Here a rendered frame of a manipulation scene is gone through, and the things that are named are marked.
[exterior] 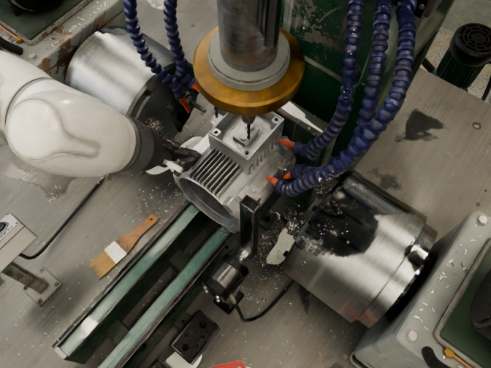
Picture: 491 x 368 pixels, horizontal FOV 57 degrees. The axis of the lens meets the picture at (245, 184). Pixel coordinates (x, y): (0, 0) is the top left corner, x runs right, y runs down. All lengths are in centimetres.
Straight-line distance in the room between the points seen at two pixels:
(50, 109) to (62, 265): 72
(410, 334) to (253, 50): 49
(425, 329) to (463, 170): 67
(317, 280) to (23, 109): 56
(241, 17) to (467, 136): 95
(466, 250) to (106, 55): 79
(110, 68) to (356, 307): 67
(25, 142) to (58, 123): 4
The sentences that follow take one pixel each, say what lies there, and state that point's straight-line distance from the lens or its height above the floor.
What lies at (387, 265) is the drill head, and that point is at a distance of 81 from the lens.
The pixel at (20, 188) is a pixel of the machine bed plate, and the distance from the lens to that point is 136.
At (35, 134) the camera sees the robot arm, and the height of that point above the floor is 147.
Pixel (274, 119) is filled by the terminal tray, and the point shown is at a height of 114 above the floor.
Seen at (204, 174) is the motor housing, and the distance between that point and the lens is 91.
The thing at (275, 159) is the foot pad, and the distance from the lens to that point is 95.
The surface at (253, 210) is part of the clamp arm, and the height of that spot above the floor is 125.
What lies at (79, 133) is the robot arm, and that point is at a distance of 56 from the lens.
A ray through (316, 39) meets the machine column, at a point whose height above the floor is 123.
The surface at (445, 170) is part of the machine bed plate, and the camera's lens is 136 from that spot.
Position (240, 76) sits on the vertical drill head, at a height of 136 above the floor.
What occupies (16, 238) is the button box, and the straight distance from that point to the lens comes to 99.
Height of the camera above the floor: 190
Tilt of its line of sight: 64 degrees down
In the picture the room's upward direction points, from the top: straight up
